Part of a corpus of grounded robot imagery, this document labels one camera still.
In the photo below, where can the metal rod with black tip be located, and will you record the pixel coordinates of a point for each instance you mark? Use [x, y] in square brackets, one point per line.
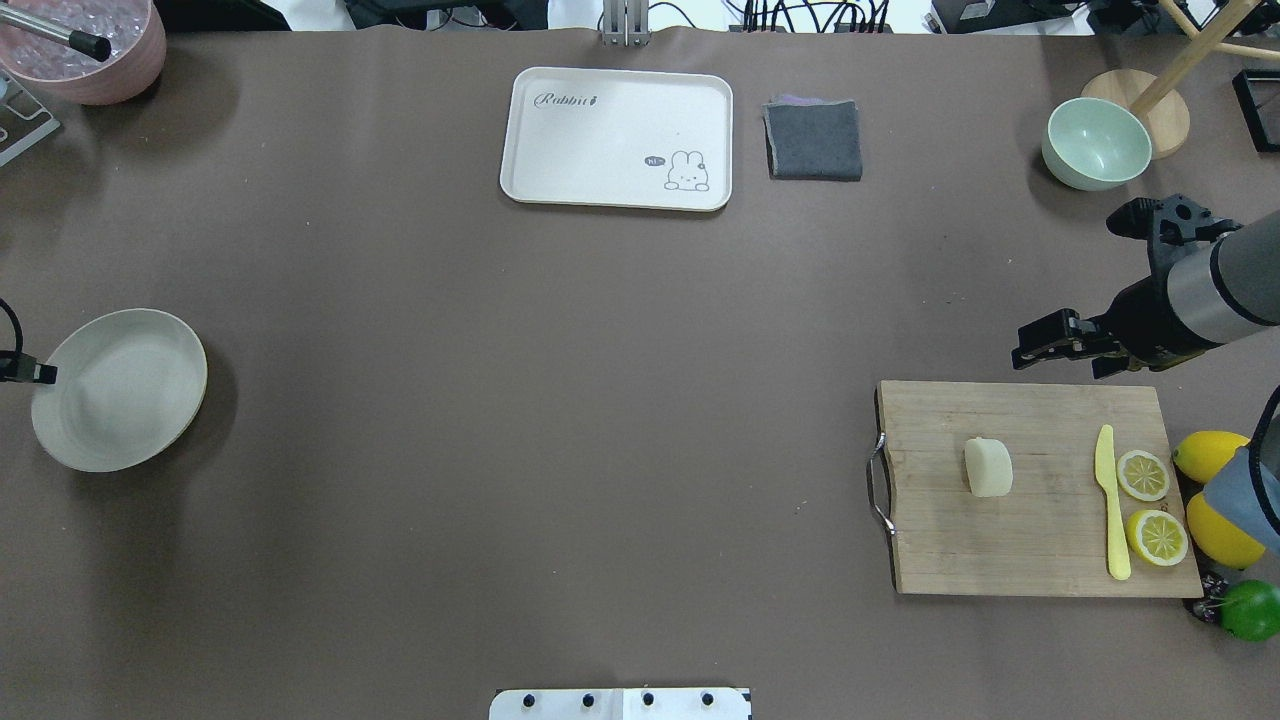
[95, 47]

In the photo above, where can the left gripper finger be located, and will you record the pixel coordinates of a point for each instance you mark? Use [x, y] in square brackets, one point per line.
[22, 368]

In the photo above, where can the yellow plastic knife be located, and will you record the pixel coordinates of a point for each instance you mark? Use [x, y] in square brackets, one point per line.
[1118, 563]

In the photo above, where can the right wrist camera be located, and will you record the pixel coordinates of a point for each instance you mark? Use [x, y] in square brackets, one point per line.
[1174, 228]

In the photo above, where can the grey folded cloth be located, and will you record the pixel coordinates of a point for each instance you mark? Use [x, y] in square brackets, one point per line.
[813, 140]

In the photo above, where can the metal bracket at edge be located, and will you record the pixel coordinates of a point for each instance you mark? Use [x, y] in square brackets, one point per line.
[625, 23]

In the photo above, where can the lemon half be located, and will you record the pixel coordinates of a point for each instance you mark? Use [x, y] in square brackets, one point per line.
[1143, 476]
[1157, 537]

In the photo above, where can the grey metal plate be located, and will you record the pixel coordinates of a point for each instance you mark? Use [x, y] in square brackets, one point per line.
[25, 121]

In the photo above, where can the wooden cutting board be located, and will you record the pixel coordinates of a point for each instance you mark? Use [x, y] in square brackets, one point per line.
[1047, 537]

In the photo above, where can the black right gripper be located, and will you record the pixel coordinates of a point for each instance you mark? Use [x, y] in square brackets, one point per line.
[1140, 322]

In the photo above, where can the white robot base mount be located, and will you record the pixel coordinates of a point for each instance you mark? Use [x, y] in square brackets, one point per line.
[623, 703]

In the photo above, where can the lemon half upper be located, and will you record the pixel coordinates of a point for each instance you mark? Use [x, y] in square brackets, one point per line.
[1143, 476]

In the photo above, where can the whole yellow lemon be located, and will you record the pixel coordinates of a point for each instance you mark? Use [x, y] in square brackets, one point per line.
[1219, 539]
[1203, 454]

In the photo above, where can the lemon half lower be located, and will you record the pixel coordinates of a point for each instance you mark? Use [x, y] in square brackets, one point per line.
[1157, 537]

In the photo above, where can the pale green round plate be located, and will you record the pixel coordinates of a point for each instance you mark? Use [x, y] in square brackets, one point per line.
[129, 384]

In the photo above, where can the green lime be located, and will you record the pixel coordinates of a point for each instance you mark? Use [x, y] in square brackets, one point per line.
[1250, 611]

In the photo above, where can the cream rabbit tray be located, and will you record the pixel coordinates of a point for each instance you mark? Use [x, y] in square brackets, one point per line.
[619, 139]

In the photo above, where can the wooden stand with base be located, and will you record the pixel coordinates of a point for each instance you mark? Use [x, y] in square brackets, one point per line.
[1155, 100]

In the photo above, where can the mint green bowl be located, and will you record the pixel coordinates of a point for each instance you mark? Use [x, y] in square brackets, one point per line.
[1092, 144]

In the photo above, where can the black frame object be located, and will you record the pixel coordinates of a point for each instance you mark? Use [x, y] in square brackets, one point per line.
[1256, 91]

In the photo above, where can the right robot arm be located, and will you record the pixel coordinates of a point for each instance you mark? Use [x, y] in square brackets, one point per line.
[1211, 281]

